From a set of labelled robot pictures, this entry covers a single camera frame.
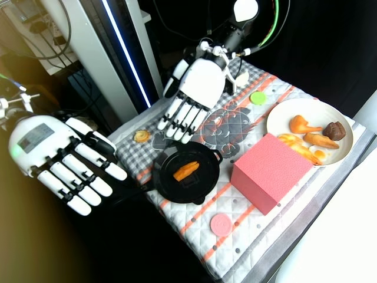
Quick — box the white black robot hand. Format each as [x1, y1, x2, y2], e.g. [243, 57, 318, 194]
[157, 57, 227, 145]
[8, 114, 128, 217]

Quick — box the orange toy sweet potato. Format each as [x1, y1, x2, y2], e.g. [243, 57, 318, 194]
[173, 160, 200, 182]

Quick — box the black frying pan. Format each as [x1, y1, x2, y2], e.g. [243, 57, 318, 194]
[117, 140, 224, 206]

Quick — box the red cube box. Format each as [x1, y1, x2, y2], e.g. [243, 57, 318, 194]
[230, 132, 314, 216]

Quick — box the white toy dumpling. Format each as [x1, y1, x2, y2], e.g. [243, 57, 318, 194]
[235, 72, 250, 88]

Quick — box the green round disc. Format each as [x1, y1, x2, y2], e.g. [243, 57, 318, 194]
[250, 91, 268, 106]

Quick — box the yellow swirl cookie toy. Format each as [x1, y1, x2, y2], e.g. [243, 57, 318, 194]
[134, 129, 152, 143]

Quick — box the cream round plate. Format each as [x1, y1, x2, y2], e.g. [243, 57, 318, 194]
[266, 98, 354, 167]

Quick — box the white column with blue strip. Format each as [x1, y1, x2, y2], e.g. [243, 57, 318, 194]
[39, 0, 164, 116]

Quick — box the orange toy chicken wing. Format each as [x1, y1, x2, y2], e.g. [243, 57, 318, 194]
[289, 114, 323, 135]

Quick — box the orange toy shrimp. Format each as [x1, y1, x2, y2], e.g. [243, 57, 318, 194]
[277, 133, 323, 166]

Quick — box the brown toy bread roll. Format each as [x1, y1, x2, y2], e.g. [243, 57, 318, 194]
[303, 132, 340, 150]

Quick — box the toy fried egg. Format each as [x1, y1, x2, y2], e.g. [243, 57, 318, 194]
[309, 149, 328, 162]

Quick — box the brown toy meat patty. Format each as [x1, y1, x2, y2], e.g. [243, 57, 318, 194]
[322, 121, 347, 141]

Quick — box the pink round disc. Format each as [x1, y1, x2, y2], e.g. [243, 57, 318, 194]
[210, 213, 233, 237]

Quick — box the grey quilt with bear print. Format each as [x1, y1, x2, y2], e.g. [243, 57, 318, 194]
[107, 57, 371, 283]

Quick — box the black cable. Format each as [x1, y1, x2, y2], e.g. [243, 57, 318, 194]
[0, 0, 73, 60]

